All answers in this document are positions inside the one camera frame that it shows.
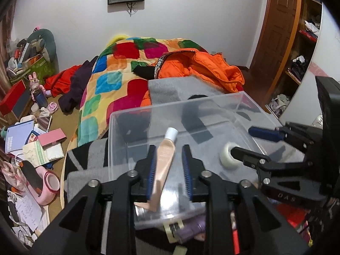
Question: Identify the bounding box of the red long box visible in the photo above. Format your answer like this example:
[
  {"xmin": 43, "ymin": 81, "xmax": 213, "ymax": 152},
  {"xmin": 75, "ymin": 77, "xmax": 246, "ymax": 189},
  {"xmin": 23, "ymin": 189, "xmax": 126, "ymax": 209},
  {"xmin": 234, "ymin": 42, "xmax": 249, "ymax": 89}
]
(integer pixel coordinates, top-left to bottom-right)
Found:
[{"xmin": 0, "ymin": 80, "xmax": 26, "ymax": 116}]

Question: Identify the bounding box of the white tape roll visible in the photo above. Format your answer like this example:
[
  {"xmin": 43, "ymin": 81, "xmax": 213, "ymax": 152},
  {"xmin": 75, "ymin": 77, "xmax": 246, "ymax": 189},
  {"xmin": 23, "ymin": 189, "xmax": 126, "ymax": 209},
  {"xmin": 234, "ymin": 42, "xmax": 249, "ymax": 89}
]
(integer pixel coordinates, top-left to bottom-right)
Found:
[{"xmin": 220, "ymin": 142, "xmax": 241, "ymax": 169}]

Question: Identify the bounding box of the purple black spray bottle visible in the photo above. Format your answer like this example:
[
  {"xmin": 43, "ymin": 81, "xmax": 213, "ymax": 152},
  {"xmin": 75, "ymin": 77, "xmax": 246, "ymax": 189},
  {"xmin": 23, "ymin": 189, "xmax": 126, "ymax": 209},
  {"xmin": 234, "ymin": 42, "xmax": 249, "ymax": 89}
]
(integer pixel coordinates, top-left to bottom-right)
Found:
[{"xmin": 175, "ymin": 214, "xmax": 206, "ymax": 243}]

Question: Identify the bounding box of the white sliding wardrobe door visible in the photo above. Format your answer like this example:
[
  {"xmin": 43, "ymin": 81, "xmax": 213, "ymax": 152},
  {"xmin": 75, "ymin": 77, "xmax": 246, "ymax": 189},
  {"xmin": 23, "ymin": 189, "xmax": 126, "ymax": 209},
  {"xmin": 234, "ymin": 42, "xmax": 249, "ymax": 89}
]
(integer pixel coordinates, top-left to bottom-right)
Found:
[{"xmin": 279, "ymin": 4, "xmax": 340, "ymax": 125}]

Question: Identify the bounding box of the grey neck pillow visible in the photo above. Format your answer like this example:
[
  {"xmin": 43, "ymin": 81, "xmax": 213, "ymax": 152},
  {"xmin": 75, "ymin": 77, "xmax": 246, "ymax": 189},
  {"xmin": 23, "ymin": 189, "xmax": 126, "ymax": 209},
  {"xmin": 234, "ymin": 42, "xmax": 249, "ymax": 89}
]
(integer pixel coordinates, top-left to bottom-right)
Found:
[{"xmin": 17, "ymin": 29, "xmax": 56, "ymax": 63}]

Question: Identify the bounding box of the colourful patchwork quilt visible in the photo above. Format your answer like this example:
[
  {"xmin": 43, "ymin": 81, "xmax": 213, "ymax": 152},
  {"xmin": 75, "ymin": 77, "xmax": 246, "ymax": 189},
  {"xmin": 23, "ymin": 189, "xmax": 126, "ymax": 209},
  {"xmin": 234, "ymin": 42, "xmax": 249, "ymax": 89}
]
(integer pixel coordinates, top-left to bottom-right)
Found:
[{"xmin": 72, "ymin": 37, "xmax": 203, "ymax": 147}]

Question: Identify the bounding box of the dark purple garment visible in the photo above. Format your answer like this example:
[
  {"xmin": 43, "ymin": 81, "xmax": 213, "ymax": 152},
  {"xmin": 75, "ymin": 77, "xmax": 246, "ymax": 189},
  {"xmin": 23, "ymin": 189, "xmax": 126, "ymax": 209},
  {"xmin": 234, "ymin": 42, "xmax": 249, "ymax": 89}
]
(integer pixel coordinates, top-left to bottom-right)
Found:
[{"xmin": 58, "ymin": 56, "xmax": 98, "ymax": 114}]

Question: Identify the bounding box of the wooden wardrobe shelf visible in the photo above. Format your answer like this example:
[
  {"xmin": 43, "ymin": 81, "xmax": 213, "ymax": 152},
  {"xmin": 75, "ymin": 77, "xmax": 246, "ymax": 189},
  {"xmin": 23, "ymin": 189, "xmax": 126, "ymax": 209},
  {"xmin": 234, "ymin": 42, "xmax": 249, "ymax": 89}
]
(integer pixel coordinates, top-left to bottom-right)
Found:
[{"xmin": 266, "ymin": 0, "xmax": 322, "ymax": 118}]

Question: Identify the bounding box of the wooden door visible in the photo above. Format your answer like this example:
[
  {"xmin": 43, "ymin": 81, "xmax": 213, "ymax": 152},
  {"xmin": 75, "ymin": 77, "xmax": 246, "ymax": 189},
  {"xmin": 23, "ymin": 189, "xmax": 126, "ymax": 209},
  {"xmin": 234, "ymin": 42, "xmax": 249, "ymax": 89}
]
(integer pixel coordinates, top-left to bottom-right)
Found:
[{"xmin": 250, "ymin": 0, "xmax": 302, "ymax": 106}]

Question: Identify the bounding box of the striped curtain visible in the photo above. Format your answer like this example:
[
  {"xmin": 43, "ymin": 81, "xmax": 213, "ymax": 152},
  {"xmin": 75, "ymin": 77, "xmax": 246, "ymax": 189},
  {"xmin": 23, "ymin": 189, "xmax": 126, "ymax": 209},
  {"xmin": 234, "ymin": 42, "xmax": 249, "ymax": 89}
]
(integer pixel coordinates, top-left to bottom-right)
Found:
[{"xmin": 0, "ymin": 0, "xmax": 17, "ymax": 99}]

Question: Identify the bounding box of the beige cosmetic tube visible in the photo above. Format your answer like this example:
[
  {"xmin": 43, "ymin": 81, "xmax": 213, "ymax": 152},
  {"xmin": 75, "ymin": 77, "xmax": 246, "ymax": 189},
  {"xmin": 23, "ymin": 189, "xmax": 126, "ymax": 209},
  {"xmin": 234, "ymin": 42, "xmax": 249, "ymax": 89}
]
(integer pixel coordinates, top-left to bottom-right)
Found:
[{"xmin": 134, "ymin": 127, "xmax": 178, "ymax": 212}]

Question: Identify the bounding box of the blue notebook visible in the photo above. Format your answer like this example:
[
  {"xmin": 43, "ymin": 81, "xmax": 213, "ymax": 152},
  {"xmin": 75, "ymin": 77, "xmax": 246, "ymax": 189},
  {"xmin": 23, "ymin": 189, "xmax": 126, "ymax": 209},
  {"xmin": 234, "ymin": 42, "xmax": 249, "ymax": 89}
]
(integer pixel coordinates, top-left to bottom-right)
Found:
[{"xmin": 5, "ymin": 120, "xmax": 34, "ymax": 154}]

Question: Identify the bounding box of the pink rabbit toy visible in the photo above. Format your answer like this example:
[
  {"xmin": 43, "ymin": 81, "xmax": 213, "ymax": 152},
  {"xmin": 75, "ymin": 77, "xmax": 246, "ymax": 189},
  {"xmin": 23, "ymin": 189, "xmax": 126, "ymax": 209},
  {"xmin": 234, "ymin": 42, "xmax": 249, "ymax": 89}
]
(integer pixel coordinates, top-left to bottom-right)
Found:
[{"xmin": 28, "ymin": 71, "xmax": 52, "ymax": 108}]

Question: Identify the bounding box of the pink flat box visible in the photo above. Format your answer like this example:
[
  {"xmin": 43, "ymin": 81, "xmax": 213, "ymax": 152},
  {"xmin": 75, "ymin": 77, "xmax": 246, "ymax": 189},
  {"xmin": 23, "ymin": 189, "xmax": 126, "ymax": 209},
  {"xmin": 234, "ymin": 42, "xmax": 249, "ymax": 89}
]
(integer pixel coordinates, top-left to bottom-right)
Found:
[{"xmin": 37, "ymin": 128, "xmax": 66, "ymax": 147}]

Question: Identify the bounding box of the red clothing heap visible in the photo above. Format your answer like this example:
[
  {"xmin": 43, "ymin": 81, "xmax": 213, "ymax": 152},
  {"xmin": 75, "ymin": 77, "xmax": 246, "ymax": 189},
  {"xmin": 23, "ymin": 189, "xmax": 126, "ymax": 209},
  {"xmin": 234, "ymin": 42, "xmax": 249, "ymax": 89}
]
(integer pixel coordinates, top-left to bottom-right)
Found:
[{"xmin": 44, "ymin": 65, "xmax": 81, "ymax": 97}]

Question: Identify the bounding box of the pink round device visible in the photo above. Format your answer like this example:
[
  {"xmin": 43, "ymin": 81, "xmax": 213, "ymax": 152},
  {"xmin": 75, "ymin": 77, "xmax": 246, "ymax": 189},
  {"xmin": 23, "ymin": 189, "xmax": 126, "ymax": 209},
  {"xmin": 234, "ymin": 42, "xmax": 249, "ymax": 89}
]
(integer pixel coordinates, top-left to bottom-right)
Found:
[{"xmin": 19, "ymin": 161, "xmax": 60, "ymax": 206}]

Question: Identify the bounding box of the grey black blanket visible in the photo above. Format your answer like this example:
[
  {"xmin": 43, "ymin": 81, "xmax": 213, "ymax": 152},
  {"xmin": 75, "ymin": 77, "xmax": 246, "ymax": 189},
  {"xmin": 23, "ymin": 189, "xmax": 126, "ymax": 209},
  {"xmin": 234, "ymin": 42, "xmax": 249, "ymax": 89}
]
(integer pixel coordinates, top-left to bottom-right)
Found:
[{"xmin": 63, "ymin": 75, "xmax": 306, "ymax": 255}]

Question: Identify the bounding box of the green storage box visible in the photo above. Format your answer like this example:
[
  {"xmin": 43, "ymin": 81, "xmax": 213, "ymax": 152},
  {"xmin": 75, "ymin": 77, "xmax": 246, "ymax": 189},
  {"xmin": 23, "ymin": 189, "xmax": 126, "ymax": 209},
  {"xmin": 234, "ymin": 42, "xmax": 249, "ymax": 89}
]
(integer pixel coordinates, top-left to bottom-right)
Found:
[{"xmin": 9, "ymin": 57, "xmax": 57, "ymax": 86}]

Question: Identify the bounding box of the orange puffer jacket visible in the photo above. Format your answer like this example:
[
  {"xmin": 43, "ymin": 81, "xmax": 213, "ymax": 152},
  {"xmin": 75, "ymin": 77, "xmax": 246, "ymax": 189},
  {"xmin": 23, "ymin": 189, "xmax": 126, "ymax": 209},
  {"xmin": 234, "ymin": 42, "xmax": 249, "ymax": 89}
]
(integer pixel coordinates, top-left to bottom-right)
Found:
[{"xmin": 133, "ymin": 48, "xmax": 245, "ymax": 93}]

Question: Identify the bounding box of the clear plastic storage box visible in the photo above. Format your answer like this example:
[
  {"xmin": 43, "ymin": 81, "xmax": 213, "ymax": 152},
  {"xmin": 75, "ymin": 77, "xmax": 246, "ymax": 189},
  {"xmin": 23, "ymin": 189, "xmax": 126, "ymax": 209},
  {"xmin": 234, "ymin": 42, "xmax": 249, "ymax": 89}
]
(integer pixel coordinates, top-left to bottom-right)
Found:
[{"xmin": 107, "ymin": 90, "xmax": 284, "ymax": 230}]

